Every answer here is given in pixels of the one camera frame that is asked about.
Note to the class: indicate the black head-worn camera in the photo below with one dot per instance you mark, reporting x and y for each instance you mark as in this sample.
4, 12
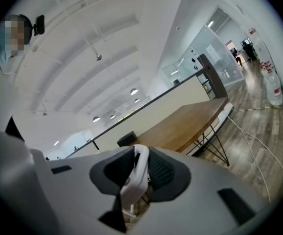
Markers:
39, 24

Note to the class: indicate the round lit ceiling lamp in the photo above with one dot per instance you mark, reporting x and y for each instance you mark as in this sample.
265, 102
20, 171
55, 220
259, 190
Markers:
112, 116
134, 91
137, 100
96, 118

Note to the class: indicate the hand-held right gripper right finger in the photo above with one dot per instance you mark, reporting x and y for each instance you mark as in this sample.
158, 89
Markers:
168, 177

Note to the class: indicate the red wall sign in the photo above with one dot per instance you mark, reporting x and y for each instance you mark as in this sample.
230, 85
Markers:
252, 31

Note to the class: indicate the white calculator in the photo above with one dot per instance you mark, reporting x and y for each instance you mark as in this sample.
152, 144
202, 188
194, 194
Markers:
137, 177

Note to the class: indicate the person's head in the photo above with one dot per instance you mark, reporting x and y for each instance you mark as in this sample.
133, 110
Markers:
11, 38

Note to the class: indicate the black metal table legs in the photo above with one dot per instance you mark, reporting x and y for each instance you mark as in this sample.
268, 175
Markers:
220, 148

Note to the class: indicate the yellow black floor tape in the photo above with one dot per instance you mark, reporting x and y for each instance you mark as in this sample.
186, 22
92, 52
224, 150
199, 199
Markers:
253, 109

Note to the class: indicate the grey hanging ceiling spotlight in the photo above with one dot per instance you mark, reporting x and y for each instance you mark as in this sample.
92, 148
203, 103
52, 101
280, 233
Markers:
44, 113
98, 56

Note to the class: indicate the cream partition panel black rail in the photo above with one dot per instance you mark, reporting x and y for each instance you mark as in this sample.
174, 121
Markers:
156, 114

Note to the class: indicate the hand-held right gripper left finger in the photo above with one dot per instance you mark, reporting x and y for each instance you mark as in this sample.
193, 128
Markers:
112, 172

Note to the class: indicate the glass office partition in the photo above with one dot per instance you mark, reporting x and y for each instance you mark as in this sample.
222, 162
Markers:
217, 55

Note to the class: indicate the black square box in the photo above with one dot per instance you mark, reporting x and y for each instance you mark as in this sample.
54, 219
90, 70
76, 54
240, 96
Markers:
127, 139

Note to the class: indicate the dark wooden post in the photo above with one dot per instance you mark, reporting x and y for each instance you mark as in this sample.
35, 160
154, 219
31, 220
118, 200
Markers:
214, 82

